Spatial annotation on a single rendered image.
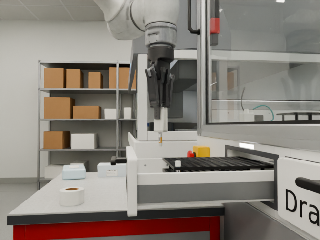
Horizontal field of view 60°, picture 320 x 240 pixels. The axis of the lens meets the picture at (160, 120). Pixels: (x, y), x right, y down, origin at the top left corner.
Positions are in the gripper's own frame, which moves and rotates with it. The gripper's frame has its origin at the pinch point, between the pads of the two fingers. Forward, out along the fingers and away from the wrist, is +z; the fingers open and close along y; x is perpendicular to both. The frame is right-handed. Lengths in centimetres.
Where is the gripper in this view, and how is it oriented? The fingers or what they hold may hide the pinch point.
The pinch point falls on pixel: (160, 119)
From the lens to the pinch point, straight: 78.2
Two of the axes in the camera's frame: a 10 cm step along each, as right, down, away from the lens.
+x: 8.6, -0.1, -5.1
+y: -5.1, -0.2, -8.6
